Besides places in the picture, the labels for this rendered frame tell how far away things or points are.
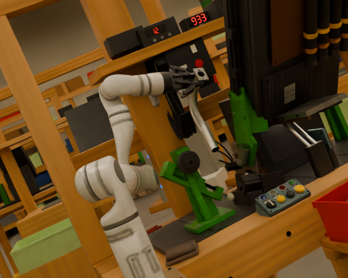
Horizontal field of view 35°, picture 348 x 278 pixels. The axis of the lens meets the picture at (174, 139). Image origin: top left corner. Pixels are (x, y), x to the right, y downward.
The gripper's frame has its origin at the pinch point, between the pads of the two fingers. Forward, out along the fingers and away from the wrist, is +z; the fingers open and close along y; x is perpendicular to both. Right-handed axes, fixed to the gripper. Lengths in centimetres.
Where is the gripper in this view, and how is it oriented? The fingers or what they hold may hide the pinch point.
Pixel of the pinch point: (196, 79)
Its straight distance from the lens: 189.9
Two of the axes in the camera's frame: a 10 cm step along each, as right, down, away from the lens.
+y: -3.6, -7.9, 4.9
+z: 8.9, -1.4, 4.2
